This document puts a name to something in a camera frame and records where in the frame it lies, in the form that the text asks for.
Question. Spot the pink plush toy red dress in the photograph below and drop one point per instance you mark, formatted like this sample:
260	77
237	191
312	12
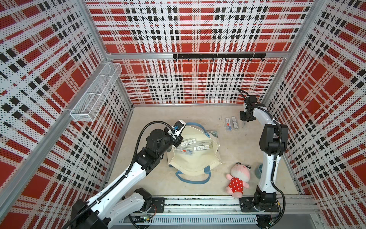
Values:
239	178

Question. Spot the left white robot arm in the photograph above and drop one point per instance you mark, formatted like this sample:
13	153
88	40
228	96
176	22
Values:
107	207

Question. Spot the teal ceramic cup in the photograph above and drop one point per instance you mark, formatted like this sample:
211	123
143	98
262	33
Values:
258	171

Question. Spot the black wall hook rail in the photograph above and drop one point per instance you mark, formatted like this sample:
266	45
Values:
225	56

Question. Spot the compass set case in bag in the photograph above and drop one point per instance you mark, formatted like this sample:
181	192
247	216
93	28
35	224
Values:
203	146

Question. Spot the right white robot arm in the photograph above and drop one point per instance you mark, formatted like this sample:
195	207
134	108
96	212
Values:
273	143

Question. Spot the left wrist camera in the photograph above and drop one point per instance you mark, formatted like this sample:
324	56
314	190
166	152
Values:
179	127

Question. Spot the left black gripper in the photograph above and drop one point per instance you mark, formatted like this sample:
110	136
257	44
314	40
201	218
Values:
177	141

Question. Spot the cream canvas tote bag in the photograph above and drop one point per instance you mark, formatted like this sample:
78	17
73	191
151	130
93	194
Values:
194	167

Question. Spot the clear compass set case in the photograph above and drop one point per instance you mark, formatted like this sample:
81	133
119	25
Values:
235	123
228	124

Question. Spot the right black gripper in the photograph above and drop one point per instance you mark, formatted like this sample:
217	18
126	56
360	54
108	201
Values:
243	118

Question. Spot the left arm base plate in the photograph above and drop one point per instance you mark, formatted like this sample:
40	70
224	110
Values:
157	204

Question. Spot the white wire mesh basket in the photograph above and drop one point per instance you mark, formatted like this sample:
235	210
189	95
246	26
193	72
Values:
90	104

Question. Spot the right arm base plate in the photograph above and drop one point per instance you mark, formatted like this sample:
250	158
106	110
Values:
250	204

